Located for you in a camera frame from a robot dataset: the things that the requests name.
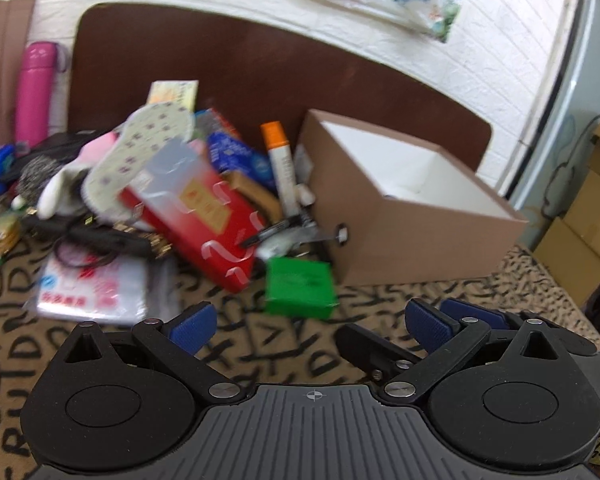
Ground red and silver carton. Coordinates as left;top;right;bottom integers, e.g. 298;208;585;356
119;139;267;294

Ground yellow and white card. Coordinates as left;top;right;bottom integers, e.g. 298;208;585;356
146;79;200;112

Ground black wallet with gold chain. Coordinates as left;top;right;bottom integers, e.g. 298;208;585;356
22;214;174;262

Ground black hair tie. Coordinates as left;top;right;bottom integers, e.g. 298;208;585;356
54;239;122;269

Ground brown cardboard box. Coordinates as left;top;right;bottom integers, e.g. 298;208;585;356
295;108;530;287

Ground black marker pen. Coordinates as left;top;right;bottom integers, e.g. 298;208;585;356
239;217;307;249

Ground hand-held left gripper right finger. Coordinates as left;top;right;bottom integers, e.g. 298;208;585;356
379;298;562;407

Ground brown paper bag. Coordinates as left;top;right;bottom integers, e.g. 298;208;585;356
0;0;37;147

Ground green snack packet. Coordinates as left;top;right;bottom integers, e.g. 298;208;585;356
0;211;24;267

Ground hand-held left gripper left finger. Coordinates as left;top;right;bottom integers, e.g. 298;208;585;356
60;302;247;407

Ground green small box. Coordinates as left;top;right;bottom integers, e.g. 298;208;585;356
263;256;339;320

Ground patterned white insole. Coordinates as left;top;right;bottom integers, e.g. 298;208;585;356
82;102;194;222

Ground orange and white box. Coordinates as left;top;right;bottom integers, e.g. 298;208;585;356
259;120;302;222

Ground letter-printed brown tablecloth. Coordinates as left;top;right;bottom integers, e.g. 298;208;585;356
0;229;600;480

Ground pink thermos bottle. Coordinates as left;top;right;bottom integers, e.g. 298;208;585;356
14;41;62;149

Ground clear plastic bag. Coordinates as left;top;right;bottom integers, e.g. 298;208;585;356
259;224;327;262

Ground white glove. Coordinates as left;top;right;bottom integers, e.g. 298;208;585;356
36;164;92;219

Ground clear zip bag red print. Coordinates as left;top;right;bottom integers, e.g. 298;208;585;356
27;254;182;327

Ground dark brown wooden board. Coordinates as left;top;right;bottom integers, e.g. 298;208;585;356
68;2;494;177

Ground steel wool scrubber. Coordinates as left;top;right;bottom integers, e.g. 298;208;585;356
17;154;67;197

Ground pink cloth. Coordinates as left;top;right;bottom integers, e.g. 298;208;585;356
77;129;127;167

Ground brown small box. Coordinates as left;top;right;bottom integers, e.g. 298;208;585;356
229;170;282;222

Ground blue medicine box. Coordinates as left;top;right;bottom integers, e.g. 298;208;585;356
207;132;277;192

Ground stacked cardboard cartons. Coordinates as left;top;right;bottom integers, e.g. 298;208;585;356
532;116;600;307

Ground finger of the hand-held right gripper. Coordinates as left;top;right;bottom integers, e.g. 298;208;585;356
439;298;547;332
335;322;424;387

